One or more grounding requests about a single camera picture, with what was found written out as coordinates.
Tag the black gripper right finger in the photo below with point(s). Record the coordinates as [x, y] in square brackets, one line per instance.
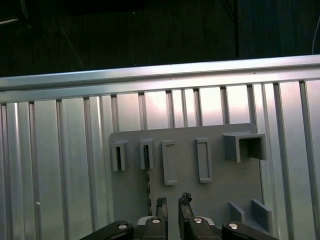
[197, 228]

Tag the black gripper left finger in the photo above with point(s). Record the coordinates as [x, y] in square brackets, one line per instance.
[152, 227]

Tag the grey parts rack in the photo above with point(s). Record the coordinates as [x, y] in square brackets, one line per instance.
[187, 155]

